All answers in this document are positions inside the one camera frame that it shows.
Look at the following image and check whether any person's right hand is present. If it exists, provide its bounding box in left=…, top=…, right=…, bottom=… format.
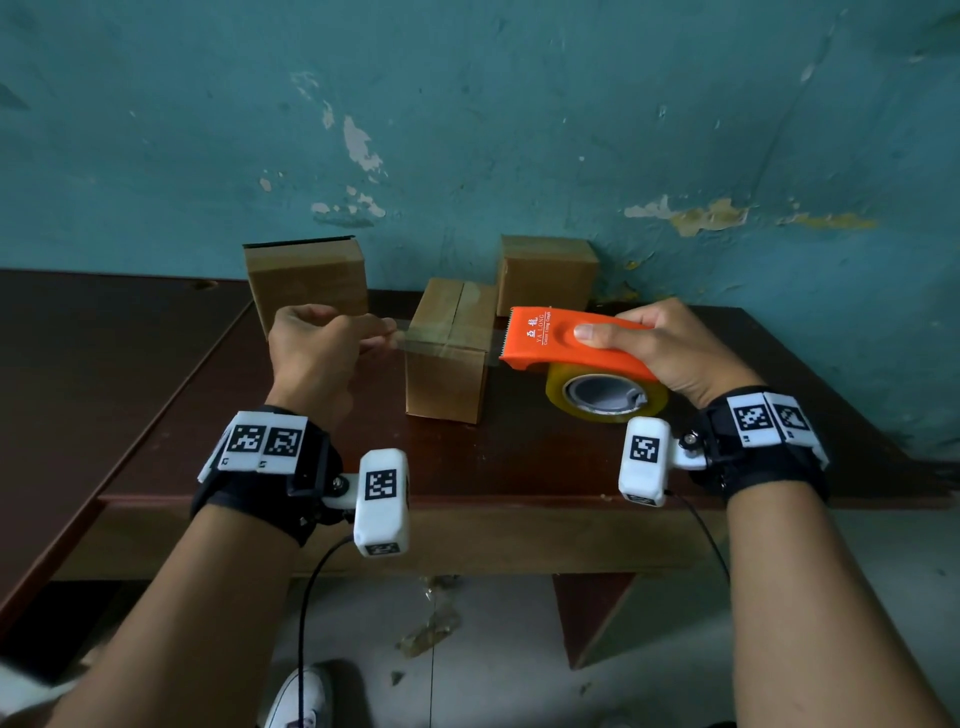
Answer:
left=572, top=296, right=766, bottom=410

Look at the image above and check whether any person's left hand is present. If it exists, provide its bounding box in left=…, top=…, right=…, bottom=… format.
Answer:
left=263, top=303, right=399, bottom=433

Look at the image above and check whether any cardboard box with dark edge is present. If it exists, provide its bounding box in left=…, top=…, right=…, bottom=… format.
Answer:
left=242, top=235, right=370, bottom=340

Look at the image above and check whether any large brown cardboard box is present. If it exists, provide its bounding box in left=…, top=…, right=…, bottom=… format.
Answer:
left=404, top=277, right=500, bottom=426

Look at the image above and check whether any yellowish clear tape roll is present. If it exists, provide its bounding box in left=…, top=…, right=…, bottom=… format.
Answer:
left=389, top=318, right=671, bottom=425

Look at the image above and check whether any orange tape dispenser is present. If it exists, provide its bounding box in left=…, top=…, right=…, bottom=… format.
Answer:
left=498, top=305, right=661, bottom=418

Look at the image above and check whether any small brown cardboard box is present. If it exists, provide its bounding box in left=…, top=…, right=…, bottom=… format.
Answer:
left=496, top=234, right=601, bottom=318

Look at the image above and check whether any person's right forearm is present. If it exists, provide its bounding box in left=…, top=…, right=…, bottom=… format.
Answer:
left=725, top=479, right=958, bottom=728

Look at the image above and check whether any dark brown wooden table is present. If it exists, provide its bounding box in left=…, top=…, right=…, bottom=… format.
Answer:
left=52, top=288, right=954, bottom=671

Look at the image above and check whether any dark brown wooden desk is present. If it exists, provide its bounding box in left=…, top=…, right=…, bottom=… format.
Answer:
left=0, top=268, right=253, bottom=639

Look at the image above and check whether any crumpled clear plastic scrap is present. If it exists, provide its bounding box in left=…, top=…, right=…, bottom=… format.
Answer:
left=395, top=575, right=463, bottom=660

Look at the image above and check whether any white left shoe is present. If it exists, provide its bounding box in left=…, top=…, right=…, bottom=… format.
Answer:
left=262, top=663, right=335, bottom=728

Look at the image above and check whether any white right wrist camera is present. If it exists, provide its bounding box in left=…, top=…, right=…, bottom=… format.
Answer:
left=617, top=416, right=710, bottom=508

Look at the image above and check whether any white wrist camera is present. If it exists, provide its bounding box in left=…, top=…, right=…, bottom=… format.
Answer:
left=617, top=416, right=710, bottom=508
left=322, top=448, right=412, bottom=558

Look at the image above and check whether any black right wrist strap with markers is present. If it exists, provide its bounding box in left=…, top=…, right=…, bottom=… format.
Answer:
left=693, top=384, right=832, bottom=505

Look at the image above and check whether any black wrist strap with markers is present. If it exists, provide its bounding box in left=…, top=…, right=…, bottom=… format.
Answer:
left=189, top=404, right=345, bottom=547
left=693, top=384, right=832, bottom=505

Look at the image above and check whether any black left wrist strap with markers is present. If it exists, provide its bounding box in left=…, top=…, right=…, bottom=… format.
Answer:
left=189, top=404, right=345, bottom=547

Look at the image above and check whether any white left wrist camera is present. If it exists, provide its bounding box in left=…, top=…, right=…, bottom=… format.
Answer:
left=322, top=448, right=412, bottom=558

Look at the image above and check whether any black right camera cable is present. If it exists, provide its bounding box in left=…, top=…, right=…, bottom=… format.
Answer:
left=665, top=491, right=733, bottom=586

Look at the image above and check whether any black camera cable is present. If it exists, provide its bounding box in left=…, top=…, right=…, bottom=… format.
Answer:
left=665, top=491, right=733, bottom=586
left=296, top=533, right=355, bottom=728

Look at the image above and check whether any black left camera cable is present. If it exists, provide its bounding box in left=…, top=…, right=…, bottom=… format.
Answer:
left=296, top=533, right=355, bottom=728

